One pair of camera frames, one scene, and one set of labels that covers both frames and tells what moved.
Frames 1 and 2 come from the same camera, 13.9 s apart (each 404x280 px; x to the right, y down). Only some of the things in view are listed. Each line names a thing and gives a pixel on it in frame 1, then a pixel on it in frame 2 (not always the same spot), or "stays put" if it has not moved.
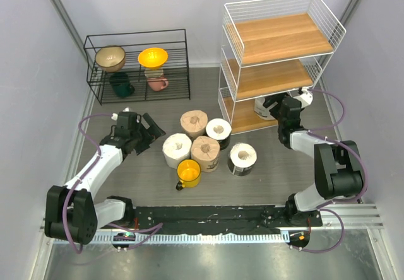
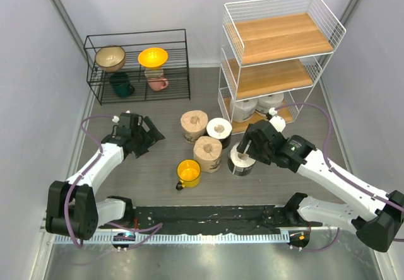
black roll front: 242,158 stays put
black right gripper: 271,100 -> 243,145
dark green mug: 120,82 stays put
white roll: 177,147 -> 244,110
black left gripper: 151,134 stays put
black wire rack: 137,67 stays put
